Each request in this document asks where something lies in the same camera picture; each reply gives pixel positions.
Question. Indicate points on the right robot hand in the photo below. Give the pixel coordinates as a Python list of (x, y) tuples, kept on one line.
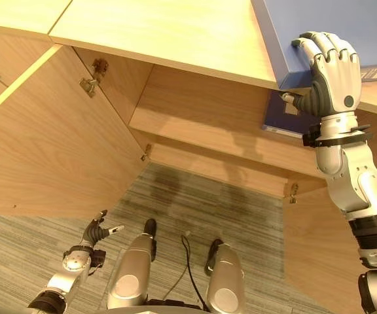
[(339, 81)]

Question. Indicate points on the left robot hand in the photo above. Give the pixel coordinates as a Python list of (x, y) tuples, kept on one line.
[(94, 233)]

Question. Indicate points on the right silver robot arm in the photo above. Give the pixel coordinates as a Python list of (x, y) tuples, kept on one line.
[(365, 186)]

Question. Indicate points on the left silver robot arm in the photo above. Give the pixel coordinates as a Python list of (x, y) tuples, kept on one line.
[(74, 261)]

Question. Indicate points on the wide wooden cabinet door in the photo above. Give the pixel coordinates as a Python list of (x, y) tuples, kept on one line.
[(51, 137)]

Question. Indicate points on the narrow wooden cabinet door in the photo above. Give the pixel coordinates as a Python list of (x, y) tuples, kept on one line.
[(319, 248)]

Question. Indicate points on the wooden office cabinet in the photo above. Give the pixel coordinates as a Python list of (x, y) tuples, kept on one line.
[(175, 32)]

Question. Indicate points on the neighbouring wooden cabinet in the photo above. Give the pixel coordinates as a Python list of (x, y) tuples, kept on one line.
[(8, 42)]

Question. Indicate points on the left silver robot leg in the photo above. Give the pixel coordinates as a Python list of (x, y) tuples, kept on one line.
[(131, 271)]

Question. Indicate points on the silver robot leg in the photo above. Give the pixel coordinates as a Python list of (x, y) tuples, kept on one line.
[(131, 271), (226, 278)]

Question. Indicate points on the small metal door hinge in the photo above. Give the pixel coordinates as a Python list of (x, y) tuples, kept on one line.
[(146, 152), (294, 193)]

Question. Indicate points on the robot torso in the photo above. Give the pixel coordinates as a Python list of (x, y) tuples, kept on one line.
[(162, 307)]

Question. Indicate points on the right silver robot leg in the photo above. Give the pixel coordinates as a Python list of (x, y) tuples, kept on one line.
[(226, 278)]

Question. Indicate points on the large metal door hinge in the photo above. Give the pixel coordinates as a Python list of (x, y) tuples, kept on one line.
[(92, 83)]

